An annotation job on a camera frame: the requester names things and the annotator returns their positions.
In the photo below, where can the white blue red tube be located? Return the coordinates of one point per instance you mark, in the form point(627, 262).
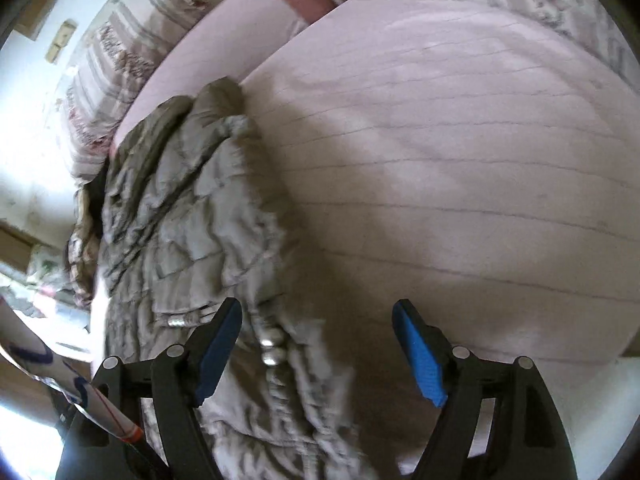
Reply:
point(29, 353)

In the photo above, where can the beige wall switch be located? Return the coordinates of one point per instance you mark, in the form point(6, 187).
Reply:
point(60, 40)

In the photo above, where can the striped floral pillow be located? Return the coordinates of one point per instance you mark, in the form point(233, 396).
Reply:
point(121, 56)

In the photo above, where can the olive quilted hooded jacket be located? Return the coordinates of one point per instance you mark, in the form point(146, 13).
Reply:
point(195, 213)

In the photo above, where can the pink maroon bolster cushion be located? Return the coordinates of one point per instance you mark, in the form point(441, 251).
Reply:
point(232, 40)

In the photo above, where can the floral cushion by window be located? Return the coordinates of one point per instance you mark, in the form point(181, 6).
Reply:
point(47, 270)

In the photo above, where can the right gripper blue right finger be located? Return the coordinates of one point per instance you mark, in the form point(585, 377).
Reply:
point(452, 385)

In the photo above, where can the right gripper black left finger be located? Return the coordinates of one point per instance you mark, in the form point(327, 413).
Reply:
point(183, 377)

